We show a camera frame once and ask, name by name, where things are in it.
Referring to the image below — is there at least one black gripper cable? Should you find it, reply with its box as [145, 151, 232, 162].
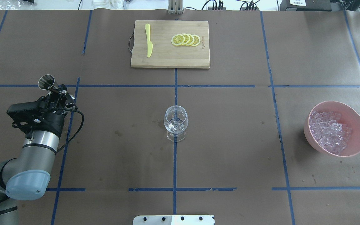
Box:
[57, 108, 85, 153]

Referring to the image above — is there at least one aluminium frame post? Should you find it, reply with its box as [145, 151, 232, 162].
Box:
[168, 0, 184, 15]

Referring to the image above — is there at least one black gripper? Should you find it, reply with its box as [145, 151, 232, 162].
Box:
[32, 84, 76, 138]

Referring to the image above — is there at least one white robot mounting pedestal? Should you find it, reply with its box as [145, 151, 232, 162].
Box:
[132, 215, 215, 225]

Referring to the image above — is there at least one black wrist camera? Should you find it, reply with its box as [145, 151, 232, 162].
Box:
[6, 101, 47, 126]

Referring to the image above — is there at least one clear ice cubes pile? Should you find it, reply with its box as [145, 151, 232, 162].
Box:
[309, 111, 352, 155]

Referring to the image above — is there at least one lemon slice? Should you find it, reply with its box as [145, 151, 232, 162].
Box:
[186, 34, 195, 46]
[191, 34, 201, 47]
[181, 34, 190, 46]
[171, 34, 186, 46]

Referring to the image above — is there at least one clear wine glass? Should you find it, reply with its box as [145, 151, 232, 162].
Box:
[164, 105, 189, 143]

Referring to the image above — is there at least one bamboo cutting board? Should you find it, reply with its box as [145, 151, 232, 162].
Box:
[131, 20, 211, 69]

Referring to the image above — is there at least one yellow plastic knife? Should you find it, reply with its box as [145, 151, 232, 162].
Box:
[145, 24, 154, 58]

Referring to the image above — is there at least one steel cocktail jigger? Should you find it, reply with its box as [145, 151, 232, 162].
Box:
[37, 74, 61, 94]

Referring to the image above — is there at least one pink bowl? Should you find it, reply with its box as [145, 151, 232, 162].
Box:
[304, 101, 360, 157]

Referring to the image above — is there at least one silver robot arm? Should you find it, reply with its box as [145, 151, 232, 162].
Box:
[0, 84, 78, 225]

